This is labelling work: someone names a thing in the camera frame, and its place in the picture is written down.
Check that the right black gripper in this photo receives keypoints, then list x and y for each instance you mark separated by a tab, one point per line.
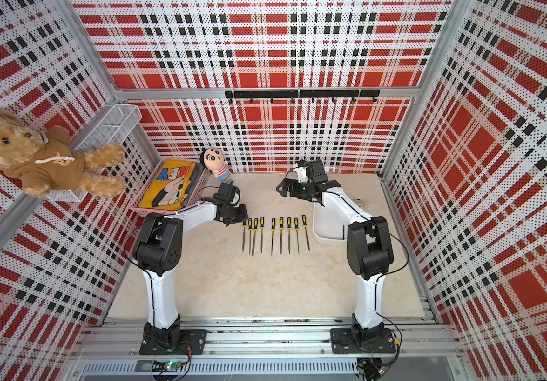
286	182

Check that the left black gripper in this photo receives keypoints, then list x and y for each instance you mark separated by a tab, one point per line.
242	215

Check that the yellow black file tool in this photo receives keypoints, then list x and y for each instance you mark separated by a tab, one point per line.
254	230
281	228
296	227
273	230
289	228
244	235
305	226
262	221
250	226

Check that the white plastic storage box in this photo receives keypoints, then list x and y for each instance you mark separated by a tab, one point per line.
329	226

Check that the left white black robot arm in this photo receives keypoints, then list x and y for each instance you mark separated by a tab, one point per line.
158	252

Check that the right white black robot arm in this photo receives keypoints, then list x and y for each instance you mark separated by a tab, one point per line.
369	253

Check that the grey folded cloth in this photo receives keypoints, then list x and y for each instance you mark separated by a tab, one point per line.
194	179

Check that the cartoon boy plush doll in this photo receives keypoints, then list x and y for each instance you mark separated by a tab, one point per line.
215	161

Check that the pink perforated plastic basket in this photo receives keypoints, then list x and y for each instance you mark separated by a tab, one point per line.
190	200

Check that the green circuit board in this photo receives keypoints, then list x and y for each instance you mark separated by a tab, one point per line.
169	366

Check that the brown teddy bear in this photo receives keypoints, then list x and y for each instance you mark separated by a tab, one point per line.
44	162

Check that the black wall hook rail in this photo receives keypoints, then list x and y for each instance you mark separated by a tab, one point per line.
252	95

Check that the clear wire wall basket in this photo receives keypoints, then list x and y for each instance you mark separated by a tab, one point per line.
112	125

